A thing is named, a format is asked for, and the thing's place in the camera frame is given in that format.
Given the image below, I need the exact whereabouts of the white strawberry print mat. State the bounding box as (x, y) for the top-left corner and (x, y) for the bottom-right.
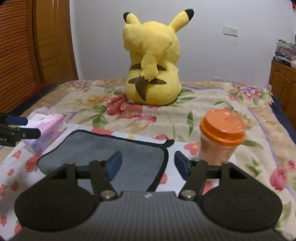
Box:
(0, 122), (238, 241)

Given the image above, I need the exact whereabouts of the dark blue mattress sheet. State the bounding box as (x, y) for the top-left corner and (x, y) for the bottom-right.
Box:
(270, 95), (296, 143)

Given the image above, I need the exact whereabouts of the pink tissue box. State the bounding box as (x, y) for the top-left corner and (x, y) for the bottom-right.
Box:
(21, 107), (67, 156)

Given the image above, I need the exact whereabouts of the yellow Pikachu plush toy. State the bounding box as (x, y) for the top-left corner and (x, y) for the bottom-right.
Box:
(122, 9), (194, 106)

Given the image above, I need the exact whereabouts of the wooden side cabinet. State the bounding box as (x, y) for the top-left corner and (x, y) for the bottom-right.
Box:
(268, 60), (296, 128)

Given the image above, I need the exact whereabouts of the white wall switch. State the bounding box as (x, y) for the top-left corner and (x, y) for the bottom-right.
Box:
(223, 27), (238, 37)

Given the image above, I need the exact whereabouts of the wooden panel door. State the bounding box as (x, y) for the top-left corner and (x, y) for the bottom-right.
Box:
(33, 0), (78, 84)

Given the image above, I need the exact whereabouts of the orange lidded plastic cup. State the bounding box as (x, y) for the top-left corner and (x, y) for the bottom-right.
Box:
(198, 108), (245, 166)

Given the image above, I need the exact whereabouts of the wooden slatted wardrobe door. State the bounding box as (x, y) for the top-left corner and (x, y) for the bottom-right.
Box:
(1, 1), (43, 113)

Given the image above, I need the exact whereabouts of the clutter pile on cabinet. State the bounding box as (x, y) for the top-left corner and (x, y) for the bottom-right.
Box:
(273, 39), (295, 69)

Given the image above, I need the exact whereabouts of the floral bed blanket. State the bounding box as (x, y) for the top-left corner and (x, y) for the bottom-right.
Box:
(16, 80), (295, 240)

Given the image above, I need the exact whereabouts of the grey towel black trim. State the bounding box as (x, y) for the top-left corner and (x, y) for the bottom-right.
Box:
(38, 130), (174, 193)

